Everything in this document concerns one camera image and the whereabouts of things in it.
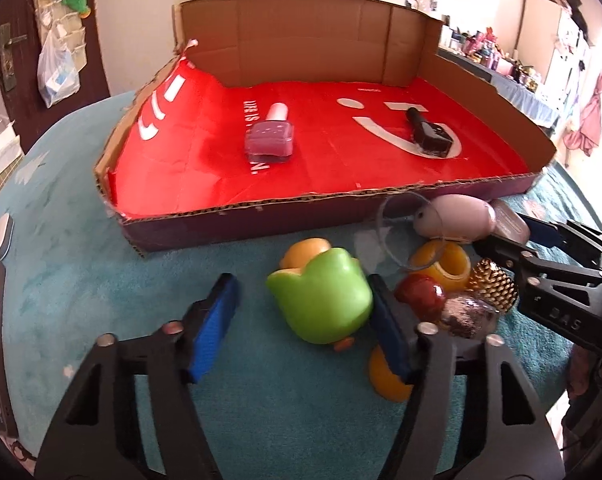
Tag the desk with blue cloth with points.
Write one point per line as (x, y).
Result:
(521, 100)

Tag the pink egg-shaped device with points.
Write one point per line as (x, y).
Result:
(456, 215)

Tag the cardboard box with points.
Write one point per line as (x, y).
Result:
(306, 40)

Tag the hanging plastic bag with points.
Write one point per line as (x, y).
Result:
(56, 75)

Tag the green frog toy cup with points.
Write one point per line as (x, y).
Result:
(321, 295)

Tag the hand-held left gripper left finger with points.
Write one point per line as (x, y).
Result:
(213, 325)

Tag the black nail polish bottle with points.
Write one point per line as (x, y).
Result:
(431, 135)

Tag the clear pocket hanging organizer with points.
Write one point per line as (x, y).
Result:
(46, 15)

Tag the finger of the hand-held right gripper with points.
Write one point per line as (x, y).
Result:
(538, 231)
(506, 252)

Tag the round red jar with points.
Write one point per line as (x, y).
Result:
(421, 297)

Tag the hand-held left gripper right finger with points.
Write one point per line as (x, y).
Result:
(388, 330)

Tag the pink hanging cloth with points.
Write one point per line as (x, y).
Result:
(593, 110)

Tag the small pink-grey case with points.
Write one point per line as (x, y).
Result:
(510, 222)

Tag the clear glass cup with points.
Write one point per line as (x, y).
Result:
(388, 245)

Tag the studded cup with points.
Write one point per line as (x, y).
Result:
(496, 285)

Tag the pink nail polish bottle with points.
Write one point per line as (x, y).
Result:
(270, 140)

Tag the grey glitter bottle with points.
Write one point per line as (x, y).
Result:
(468, 317)

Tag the small orange cup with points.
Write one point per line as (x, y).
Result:
(306, 252)
(438, 265)
(383, 380)

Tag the white wardrobe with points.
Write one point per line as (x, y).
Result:
(546, 50)

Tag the red printed paper liner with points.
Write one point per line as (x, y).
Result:
(331, 165)

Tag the dark wooden door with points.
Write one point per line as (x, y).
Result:
(23, 110)

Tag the row of cosmetic bottles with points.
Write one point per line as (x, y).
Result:
(486, 50)

